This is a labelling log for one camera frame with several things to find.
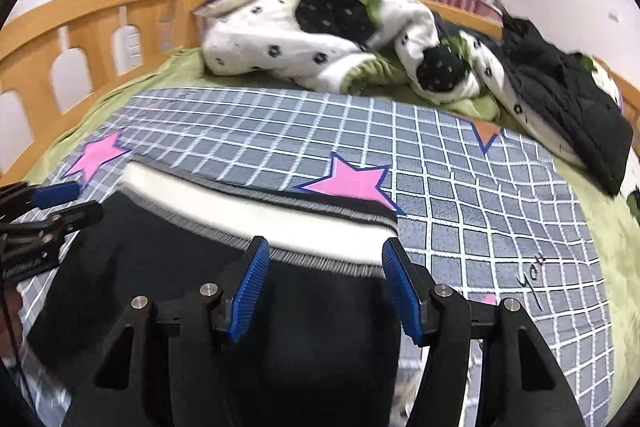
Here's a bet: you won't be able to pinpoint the wooden bed frame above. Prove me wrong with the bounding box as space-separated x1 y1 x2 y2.
1 0 639 178

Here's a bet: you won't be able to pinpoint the blue checked star blanket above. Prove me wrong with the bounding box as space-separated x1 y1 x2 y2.
14 85 616 427

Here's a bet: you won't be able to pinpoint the black pants with white stripe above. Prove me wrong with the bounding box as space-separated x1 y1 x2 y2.
28 158 400 426

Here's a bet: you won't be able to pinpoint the white strawberry print pillow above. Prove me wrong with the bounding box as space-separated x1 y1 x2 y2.
620 150 640 222

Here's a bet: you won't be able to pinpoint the green fleece bed sheet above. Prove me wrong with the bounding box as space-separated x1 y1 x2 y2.
24 45 640 388

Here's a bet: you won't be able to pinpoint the white strawberry print quilt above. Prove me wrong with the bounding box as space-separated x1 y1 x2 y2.
201 0 585 167

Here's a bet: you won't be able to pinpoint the black quilted jacket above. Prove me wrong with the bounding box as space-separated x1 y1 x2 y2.
416 13 632 196

